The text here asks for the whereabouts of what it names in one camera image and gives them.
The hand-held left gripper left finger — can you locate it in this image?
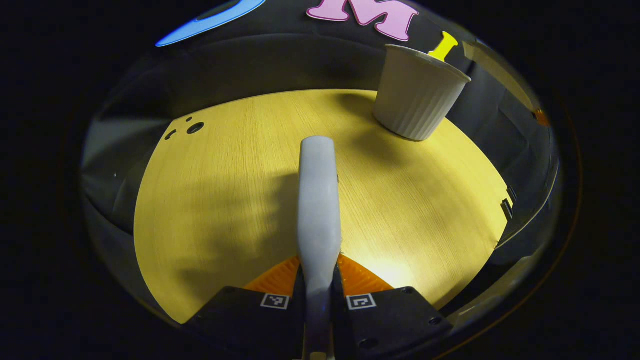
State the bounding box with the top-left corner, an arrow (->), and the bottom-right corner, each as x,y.
184,255 -> 307,352

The wooden desktop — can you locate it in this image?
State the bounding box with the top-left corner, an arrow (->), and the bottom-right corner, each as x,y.
133,89 -> 512,326

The white ribbed garbage bin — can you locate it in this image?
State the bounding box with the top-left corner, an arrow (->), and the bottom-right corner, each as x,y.
372,43 -> 472,142

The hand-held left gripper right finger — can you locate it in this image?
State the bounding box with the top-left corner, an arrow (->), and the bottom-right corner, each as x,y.
331,253 -> 454,352

